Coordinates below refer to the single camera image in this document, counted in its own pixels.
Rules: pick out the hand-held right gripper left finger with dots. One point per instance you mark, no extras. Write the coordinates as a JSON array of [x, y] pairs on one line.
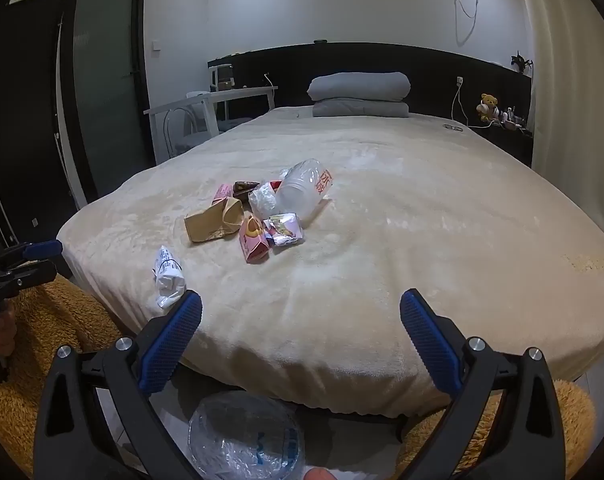
[[174, 340]]

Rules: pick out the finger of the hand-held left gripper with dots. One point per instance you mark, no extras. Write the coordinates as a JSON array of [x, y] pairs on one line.
[[34, 272], [42, 249]]

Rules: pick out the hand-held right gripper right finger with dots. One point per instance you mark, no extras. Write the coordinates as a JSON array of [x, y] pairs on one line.
[[427, 340]]

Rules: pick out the white wrapper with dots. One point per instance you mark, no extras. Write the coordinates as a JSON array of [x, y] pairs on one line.
[[169, 280]]

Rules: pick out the pink and yellow box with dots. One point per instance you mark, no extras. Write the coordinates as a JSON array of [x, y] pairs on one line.
[[254, 247]]

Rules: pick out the brown paper bag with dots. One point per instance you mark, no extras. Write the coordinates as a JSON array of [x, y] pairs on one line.
[[209, 222]]

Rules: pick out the small pink wrapper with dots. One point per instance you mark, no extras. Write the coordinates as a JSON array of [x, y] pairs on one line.
[[223, 191]]

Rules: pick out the silver foil wrapper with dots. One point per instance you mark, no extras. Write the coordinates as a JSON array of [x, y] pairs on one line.
[[284, 227]]

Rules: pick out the clear plastic bag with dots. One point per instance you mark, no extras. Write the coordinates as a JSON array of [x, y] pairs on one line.
[[263, 200]]

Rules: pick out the brown snack wrapper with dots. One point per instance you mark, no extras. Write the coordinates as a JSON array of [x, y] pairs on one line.
[[244, 188]]

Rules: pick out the red snack wrapper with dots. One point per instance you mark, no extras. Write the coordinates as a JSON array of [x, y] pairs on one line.
[[275, 184]]

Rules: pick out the crushed clear plastic bottle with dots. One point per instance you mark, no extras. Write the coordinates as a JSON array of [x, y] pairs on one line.
[[299, 192]]

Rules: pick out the person's left hand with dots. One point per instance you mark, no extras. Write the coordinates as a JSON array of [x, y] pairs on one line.
[[4, 335]]

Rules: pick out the beige bed blanket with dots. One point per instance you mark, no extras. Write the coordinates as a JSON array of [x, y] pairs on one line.
[[407, 235]]

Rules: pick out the black wardrobe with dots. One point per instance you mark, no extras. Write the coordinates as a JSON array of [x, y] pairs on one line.
[[22, 110]]

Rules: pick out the clear plastic chair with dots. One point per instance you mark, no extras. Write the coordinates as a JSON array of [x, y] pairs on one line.
[[179, 127]]

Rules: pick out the frosted glass door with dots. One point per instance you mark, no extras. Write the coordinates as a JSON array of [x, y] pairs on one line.
[[107, 60]]

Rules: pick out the black nightstand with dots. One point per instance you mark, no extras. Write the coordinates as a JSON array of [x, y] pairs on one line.
[[507, 145]]

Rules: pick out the eyeglasses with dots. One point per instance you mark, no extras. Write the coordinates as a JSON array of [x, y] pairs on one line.
[[452, 127]]

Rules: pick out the white desk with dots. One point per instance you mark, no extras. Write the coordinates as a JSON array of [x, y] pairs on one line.
[[207, 105]]

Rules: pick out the grey pillow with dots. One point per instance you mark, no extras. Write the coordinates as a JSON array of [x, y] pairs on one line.
[[362, 109]]

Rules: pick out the yellow teddy bear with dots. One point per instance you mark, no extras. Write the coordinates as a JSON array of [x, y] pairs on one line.
[[488, 106]]

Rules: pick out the small brown box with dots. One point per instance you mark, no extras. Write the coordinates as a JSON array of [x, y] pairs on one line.
[[225, 82]]

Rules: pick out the grey pillows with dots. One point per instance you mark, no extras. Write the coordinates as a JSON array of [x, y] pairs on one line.
[[359, 86]]

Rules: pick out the white curtain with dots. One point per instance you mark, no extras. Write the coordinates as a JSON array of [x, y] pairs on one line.
[[572, 110]]

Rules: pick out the black headboard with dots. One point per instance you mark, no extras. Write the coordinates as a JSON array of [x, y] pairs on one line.
[[382, 57]]

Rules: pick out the small potted plant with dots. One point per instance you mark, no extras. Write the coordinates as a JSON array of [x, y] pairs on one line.
[[521, 61]]

